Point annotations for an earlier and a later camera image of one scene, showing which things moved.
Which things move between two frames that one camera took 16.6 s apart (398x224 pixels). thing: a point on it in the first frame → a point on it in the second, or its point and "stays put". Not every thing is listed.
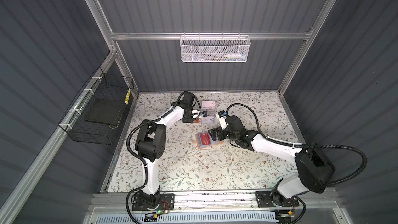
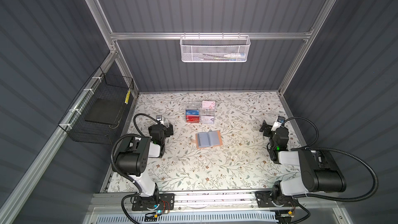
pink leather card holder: [204, 140] stays put
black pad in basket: [104, 111] stays put
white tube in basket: [238, 56] stays put
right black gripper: [218, 130] → [268, 130]
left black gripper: [188, 120] → [167, 131]
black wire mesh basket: [95, 115] stays put
